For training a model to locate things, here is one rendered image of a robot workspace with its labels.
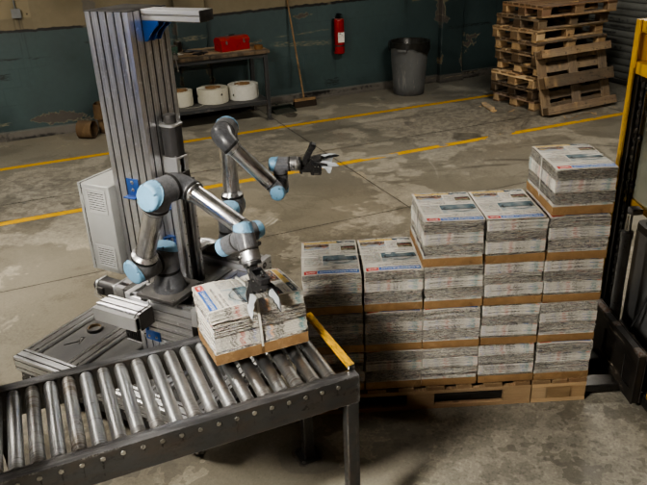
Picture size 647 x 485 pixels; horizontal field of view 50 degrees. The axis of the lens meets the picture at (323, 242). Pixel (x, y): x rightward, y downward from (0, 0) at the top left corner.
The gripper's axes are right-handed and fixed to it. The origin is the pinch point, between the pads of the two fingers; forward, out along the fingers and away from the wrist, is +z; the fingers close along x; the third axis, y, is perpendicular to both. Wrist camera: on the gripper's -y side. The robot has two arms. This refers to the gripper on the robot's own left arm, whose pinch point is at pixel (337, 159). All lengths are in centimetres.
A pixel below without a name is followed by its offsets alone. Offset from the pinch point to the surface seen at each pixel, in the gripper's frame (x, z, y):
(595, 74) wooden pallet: -558, 315, 157
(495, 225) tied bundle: 43, 73, 14
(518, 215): 39, 85, 12
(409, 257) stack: 37, 35, 36
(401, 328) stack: 55, 31, 66
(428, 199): 18, 45, 15
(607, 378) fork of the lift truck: 44, 141, 111
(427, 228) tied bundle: 46, 42, 14
